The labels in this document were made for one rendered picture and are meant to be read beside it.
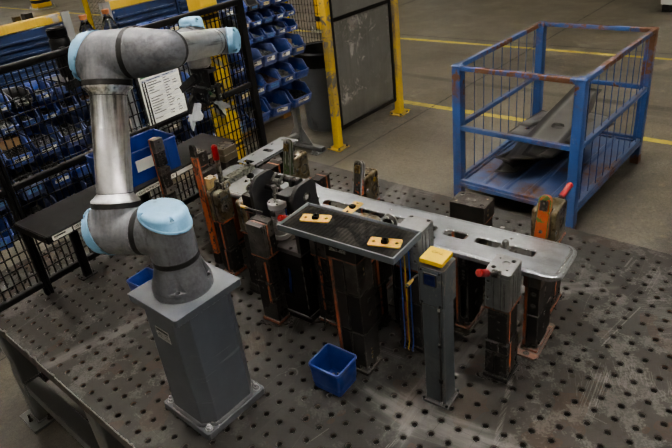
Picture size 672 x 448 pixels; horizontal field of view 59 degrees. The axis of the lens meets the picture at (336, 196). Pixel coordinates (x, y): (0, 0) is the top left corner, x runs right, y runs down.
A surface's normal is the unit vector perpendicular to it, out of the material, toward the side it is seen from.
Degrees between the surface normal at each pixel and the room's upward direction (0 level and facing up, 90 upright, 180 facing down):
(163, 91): 90
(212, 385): 90
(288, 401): 0
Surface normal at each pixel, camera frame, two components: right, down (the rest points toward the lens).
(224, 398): 0.76, 0.22
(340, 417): -0.11, -0.88
